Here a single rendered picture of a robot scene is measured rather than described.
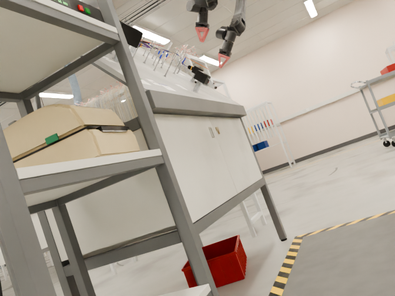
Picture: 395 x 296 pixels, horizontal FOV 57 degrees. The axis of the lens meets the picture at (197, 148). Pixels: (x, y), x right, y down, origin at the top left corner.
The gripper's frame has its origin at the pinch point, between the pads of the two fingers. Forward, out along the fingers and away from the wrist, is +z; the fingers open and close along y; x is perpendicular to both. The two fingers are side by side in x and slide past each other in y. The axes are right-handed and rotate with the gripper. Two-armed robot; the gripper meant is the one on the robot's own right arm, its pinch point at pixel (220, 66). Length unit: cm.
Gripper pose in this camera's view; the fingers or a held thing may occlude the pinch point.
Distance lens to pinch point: 210.5
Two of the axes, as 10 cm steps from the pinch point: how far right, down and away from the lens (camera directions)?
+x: 9.3, 3.5, -0.9
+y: -1.7, 1.9, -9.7
